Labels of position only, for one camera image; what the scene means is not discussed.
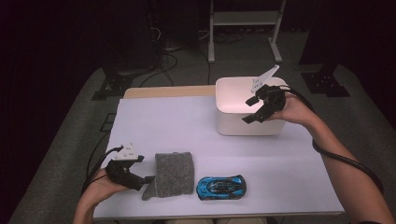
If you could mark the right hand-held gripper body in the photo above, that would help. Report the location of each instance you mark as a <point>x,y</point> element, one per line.
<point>271,99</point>

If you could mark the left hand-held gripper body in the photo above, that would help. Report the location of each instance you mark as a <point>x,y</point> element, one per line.
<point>121,174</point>

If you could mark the grey fuzzy sock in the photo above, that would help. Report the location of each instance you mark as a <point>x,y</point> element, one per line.
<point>174,174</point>

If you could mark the blue toy car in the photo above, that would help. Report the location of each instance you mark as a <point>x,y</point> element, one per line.
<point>221,187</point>

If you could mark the person's left hand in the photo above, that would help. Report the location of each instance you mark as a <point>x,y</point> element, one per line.
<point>102,186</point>

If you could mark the person's right hand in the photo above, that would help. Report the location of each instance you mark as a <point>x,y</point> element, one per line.
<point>295,110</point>

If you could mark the white plastic bin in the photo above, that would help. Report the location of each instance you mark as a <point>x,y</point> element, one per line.
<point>236,124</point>

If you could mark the black stand base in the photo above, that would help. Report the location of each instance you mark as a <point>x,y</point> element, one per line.
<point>115,84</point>
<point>325,84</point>

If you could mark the white table mat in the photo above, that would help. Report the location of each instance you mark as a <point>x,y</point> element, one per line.
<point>186,124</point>

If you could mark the light wooden table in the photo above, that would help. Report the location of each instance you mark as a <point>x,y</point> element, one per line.
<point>162,91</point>

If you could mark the black floor socket frame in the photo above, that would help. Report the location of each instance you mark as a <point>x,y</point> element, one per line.
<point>101,127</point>

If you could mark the white metal stand frame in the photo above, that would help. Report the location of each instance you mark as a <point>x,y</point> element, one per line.
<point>244,18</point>

